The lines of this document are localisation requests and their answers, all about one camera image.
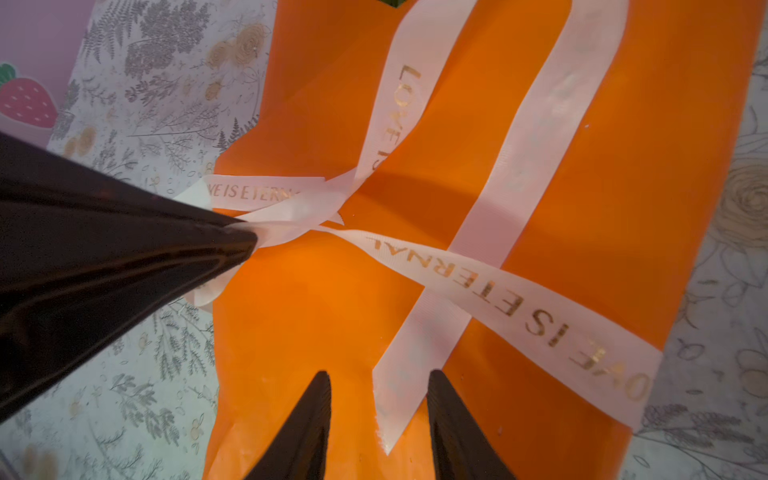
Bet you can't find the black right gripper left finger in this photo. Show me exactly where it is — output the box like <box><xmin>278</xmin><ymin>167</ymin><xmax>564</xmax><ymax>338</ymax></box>
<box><xmin>245</xmin><ymin>371</ymin><xmax>332</xmax><ymax>480</ymax></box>

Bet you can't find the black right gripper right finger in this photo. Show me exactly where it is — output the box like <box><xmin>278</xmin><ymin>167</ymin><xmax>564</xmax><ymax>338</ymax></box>
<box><xmin>427</xmin><ymin>370</ymin><xmax>517</xmax><ymax>480</ymax></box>

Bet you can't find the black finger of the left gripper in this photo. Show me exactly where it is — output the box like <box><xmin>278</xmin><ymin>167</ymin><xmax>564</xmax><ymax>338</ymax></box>
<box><xmin>1</xmin><ymin>135</ymin><xmax>257</xmax><ymax>418</ymax></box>

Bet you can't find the clear ribbon strip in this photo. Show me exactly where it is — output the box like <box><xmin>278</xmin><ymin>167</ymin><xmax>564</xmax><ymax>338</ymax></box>
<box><xmin>179</xmin><ymin>1</ymin><xmax>662</xmax><ymax>451</ymax></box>

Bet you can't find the orange wrapping paper sheet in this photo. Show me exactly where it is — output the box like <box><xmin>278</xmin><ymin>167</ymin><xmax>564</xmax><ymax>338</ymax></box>
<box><xmin>204</xmin><ymin>1</ymin><xmax>767</xmax><ymax>479</ymax></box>

